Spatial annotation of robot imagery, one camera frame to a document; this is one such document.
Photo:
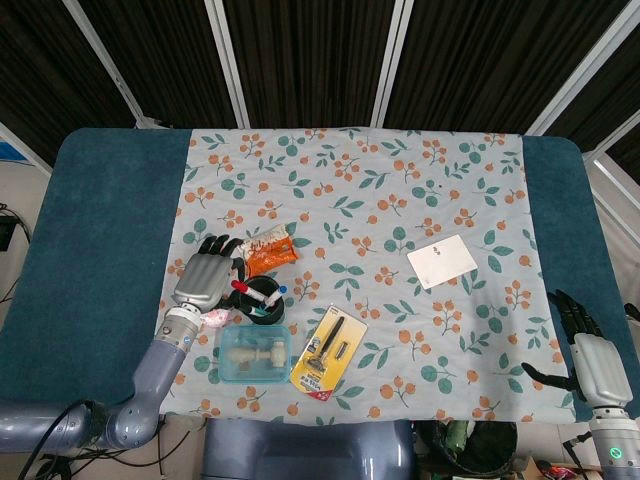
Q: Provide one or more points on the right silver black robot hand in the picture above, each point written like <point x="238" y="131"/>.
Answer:
<point x="595" y="365"/>

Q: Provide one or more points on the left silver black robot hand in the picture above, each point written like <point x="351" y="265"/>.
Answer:
<point x="204" y="280"/>

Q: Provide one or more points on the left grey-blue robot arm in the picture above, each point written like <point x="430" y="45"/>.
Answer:
<point x="130" y="395"/>

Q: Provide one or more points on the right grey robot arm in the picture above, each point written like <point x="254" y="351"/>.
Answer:
<point x="612" y="440"/>

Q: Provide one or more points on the red and white marker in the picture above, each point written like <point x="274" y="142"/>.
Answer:
<point x="249" y="291"/>

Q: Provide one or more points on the white marker with green cap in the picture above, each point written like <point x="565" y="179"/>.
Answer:
<point x="256" y="311"/>

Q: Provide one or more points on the black bowl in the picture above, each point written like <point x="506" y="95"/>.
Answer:
<point x="260" y="307"/>

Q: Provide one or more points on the white marker with blue cap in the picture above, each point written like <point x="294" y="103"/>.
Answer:
<point x="275" y="296"/>

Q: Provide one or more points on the pink white wrapped candy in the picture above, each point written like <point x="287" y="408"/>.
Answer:
<point x="216" y="317"/>

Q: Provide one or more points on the orange white snack packet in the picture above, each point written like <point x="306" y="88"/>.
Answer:
<point x="270" y="250"/>

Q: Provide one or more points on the clear blue plastic box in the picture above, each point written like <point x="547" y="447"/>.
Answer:
<point x="256" y="354"/>

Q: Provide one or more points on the teal blue table mat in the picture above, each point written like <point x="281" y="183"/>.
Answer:
<point x="95" y="260"/>

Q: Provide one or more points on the razor in yellow blister pack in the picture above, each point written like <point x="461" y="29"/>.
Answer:
<point x="327" y="352"/>

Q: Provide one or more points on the floral patterned tablecloth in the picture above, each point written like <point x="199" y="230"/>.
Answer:
<point x="350" y="275"/>

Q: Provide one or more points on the black waste bin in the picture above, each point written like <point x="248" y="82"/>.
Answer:
<point x="470" y="445"/>

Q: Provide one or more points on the white rectangular card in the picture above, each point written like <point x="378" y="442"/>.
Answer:
<point x="442" y="260"/>

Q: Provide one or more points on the grey-blue robot torso base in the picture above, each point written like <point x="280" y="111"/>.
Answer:
<point x="307" y="450"/>

